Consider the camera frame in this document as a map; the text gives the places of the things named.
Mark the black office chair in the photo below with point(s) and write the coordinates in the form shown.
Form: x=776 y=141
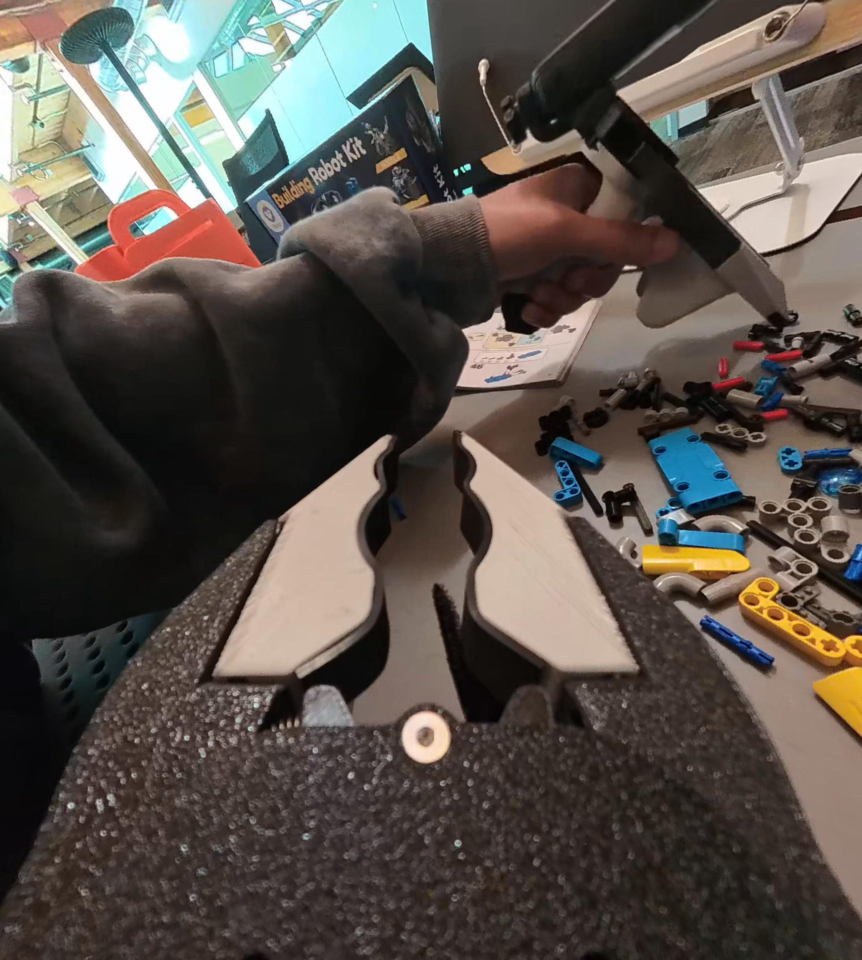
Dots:
x=255 y=154

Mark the person's left hand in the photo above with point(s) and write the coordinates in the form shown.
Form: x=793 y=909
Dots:
x=543 y=225

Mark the small blue pin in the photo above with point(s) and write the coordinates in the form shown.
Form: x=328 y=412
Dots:
x=398 y=506

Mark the perforated chair seat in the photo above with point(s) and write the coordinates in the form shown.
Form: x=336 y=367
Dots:
x=93 y=660

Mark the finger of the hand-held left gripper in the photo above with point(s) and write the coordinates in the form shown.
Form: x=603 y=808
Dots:
x=753 y=281

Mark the pile of building brick pieces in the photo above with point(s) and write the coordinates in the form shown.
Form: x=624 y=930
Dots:
x=701 y=465

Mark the white laptop stand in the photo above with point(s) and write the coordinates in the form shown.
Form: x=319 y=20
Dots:
x=776 y=202

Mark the small black connector piece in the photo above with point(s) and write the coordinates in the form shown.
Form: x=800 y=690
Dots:
x=772 y=324

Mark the dark robot kit box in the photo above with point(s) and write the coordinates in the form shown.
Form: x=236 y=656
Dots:
x=341 y=172

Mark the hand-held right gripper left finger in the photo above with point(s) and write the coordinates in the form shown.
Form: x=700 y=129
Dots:
x=303 y=592

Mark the orange plastic bin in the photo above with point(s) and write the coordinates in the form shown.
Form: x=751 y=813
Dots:
x=168 y=240

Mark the open instruction booklet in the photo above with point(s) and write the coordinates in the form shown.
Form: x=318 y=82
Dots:
x=521 y=352

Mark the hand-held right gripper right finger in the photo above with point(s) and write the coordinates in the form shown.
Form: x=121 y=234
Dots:
x=543 y=592

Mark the black pole lamp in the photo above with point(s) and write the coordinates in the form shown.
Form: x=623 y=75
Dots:
x=131 y=82

